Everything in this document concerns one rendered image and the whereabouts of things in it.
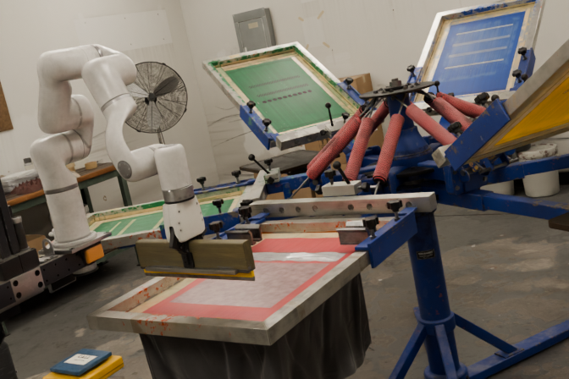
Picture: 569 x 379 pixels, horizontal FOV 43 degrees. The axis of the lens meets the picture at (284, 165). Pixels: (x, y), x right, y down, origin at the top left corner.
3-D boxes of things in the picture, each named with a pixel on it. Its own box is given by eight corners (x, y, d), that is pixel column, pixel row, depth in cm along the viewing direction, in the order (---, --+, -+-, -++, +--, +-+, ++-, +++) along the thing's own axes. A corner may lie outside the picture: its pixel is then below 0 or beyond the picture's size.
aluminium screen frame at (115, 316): (270, 346, 153) (267, 329, 152) (89, 329, 186) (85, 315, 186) (414, 227, 217) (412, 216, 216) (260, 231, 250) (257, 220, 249)
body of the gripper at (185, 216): (180, 189, 182) (190, 231, 184) (153, 200, 173) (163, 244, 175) (203, 188, 177) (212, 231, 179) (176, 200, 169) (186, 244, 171)
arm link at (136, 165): (120, 107, 186) (161, 177, 184) (80, 118, 177) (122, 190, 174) (136, 90, 181) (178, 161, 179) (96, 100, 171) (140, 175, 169)
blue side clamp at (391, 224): (374, 268, 192) (370, 244, 190) (358, 268, 194) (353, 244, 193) (417, 232, 216) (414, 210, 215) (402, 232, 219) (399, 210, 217)
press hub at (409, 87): (479, 424, 276) (422, 79, 253) (388, 411, 298) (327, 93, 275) (508, 375, 307) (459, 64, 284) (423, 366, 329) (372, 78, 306)
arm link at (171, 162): (125, 151, 177) (153, 142, 185) (135, 191, 179) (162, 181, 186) (167, 147, 168) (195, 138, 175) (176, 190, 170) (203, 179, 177)
